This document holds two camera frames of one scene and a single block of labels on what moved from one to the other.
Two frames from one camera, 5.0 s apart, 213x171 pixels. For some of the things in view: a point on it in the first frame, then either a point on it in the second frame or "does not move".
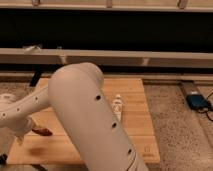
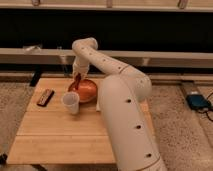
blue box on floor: (197, 101) does not move
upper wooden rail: (112, 5) does not move
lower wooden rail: (116, 58) does not move
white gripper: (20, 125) to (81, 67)
